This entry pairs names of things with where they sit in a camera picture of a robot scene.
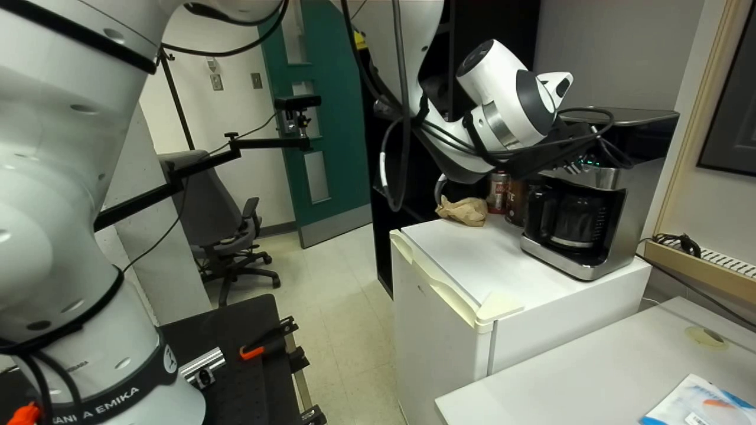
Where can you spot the black shelf unit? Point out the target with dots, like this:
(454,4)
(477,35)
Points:
(511,108)

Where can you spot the white and blue paper booklet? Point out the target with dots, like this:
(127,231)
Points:
(699,401)

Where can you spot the orange handled clamp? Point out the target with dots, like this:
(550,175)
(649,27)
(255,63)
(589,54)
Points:
(269,340)

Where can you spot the black camera on stand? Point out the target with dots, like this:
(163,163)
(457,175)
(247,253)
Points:
(291,109)

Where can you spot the small steel canister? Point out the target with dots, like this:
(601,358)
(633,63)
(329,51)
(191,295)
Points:
(497,193)

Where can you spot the glass coffee carafe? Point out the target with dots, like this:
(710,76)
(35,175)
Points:
(565,216)

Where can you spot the black and steel coffee machine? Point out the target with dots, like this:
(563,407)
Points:
(621,165)

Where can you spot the white mini fridge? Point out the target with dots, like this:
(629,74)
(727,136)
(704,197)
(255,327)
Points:
(467,303)

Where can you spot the brown Van Houtte coffee can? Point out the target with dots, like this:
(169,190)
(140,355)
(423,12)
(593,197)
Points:
(514,202)

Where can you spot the black office chair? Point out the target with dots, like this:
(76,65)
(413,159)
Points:
(228,259)

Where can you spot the green door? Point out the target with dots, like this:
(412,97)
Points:
(329,180)

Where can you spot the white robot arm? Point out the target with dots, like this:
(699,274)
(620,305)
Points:
(72,79)

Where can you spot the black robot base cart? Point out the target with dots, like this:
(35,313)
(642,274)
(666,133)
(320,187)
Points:
(212,384)

